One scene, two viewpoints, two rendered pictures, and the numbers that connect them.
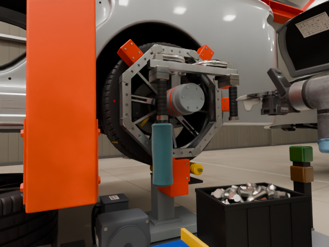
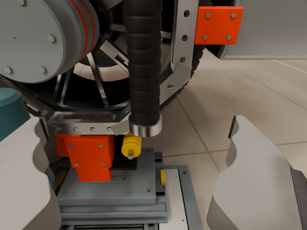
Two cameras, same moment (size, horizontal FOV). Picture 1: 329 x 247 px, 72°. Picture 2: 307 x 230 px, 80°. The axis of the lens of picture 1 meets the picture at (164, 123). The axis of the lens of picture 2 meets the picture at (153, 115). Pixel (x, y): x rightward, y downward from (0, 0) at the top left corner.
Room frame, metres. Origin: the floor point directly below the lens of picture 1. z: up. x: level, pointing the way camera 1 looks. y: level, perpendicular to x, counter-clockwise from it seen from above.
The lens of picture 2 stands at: (0.81, -0.39, 0.89)
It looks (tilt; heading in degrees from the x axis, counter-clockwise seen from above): 31 degrees down; 23
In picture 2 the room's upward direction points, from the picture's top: straight up
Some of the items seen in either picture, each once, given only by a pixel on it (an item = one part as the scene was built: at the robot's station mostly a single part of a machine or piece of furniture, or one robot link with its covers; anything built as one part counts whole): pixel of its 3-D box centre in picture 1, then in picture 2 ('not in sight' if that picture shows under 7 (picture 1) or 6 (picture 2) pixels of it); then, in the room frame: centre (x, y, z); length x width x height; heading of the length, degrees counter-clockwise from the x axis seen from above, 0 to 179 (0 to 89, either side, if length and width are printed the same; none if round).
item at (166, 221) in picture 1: (162, 200); (109, 154); (1.29, 0.02, 0.32); 0.40 x 0.30 x 0.28; 114
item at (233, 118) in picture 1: (233, 102); (144, 70); (0.99, -0.30, 0.83); 0.04 x 0.04 x 0.16
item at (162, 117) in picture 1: (162, 99); not in sight; (0.85, 0.01, 0.83); 0.04 x 0.04 x 0.16
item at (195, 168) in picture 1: (186, 166); (134, 127); (1.28, -0.12, 0.51); 0.29 x 0.06 x 0.06; 24
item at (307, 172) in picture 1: (301, 173); not in sight; (0.59, -0.35, 0.59); 0.04 x 0.04 x 0.04; 24
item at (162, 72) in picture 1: (158, 74); not in sight; (0.88, 0.02, 0.93); 0.09 x 0.05 x 0.05; 24
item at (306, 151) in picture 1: (300, 154); not in sight; (0.59, -0.35, 0.64); 0.04 x 0.04 x 0.04; 24
